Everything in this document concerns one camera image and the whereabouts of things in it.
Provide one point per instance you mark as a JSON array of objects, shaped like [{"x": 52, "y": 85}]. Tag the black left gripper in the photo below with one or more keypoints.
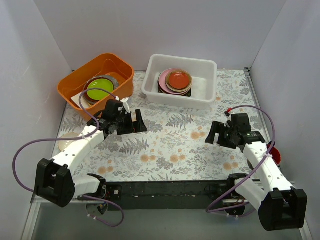
[{"x": 129, "y": 122}]

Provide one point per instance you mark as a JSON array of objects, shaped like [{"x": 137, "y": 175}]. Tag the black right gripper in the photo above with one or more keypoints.
[{"x": 222, "y": 136}]

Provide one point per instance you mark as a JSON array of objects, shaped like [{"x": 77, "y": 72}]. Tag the black floral rectangular plate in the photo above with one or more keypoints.
[{"x": 190, "y": 93}]

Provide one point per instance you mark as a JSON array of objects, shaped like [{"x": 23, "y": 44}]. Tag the pink speckled glass plate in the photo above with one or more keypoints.
[{"x": 179, "y": 90}]

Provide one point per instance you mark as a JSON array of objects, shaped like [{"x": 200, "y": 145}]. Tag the red small bowl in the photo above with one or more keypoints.
[{"x": 178, "y": 80}]

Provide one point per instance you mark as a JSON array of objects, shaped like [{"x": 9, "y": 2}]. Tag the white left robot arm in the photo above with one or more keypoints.
[{"x": 54, "y": 179}]

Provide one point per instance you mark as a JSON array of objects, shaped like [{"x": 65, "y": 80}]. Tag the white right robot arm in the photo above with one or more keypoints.
[{"x": 279, "y": 204}]

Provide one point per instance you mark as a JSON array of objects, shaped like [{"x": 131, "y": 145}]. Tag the white plastic bin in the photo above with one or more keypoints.
[{"x": 204, "y": 86}]

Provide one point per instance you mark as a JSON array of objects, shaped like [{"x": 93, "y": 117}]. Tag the dark red plate in bin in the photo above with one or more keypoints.
[{"x": 114, "y": 81}]

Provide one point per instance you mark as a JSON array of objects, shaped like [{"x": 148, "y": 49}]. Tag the orange plastic bin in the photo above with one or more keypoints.
[{"x": 104, "y": 64}]

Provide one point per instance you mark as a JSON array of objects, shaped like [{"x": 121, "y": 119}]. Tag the white square plate in bin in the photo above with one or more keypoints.
[{"x": 83, "y": 101}]

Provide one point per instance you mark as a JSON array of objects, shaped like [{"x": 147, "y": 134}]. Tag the floral table mat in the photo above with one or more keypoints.
[{"x": 174, "y": 148}]

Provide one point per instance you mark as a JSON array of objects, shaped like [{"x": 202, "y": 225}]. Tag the lime green plate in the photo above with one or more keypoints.
[{"x": 96, "y": 87}]

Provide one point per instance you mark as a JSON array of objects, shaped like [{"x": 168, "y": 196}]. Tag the black skull mug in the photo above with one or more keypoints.
[{"x": 276, "y": 155}]

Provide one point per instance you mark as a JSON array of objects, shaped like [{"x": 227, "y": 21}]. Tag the small cream bowl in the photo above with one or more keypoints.
[{"x": 63, "y": 144}]

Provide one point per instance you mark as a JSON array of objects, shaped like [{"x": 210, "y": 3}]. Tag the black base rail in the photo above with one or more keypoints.
[{"x": 149, "y": 195}]

